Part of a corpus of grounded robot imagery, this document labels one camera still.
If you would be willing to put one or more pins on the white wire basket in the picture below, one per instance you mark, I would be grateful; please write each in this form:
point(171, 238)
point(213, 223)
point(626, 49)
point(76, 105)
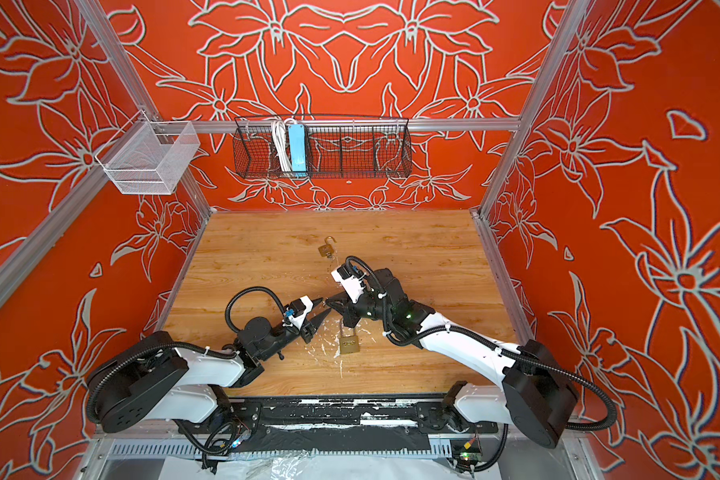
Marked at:
point(146, 157)

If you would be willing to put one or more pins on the grey slotted cable duct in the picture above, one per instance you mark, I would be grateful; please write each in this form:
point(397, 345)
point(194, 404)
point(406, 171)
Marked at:
point(182, 449)

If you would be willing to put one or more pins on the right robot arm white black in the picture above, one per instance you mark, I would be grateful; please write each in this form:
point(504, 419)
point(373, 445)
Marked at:
point(536, 395)

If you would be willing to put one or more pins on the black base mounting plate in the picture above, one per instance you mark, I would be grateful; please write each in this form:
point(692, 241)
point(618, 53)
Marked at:
point(343, 422)

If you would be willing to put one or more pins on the black wire basket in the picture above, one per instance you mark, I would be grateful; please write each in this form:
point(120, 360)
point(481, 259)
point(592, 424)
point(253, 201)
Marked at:
point(337, 147)

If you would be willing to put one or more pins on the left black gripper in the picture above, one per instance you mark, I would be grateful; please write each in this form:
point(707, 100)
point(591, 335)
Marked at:
point(312, 327)

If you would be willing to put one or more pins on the long-shackle brass padlock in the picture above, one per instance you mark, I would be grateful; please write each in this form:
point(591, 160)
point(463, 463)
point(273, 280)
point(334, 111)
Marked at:
point(348, 340)

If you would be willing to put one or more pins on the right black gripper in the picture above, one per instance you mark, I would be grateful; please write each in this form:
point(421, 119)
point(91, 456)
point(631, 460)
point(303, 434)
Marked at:
point(343, 300)

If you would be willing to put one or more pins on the small brass padlock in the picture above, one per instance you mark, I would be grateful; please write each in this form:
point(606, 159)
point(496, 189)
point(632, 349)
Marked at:
point(328, 248)

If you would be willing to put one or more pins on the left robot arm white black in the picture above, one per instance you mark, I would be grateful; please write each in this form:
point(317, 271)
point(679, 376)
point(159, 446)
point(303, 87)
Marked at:
point(162, 378)

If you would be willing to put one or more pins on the light blue box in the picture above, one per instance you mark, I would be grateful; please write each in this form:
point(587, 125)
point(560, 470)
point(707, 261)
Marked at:
point(297, 144)

